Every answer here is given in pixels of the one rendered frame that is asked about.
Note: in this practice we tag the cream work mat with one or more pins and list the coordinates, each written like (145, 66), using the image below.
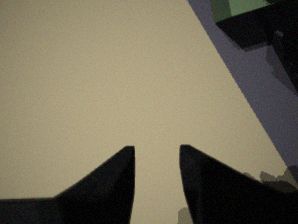
(82, 79)

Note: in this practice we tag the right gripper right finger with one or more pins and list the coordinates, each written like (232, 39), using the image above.
(218, 194)

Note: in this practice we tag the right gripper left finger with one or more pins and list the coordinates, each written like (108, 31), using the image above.
(104, 196)

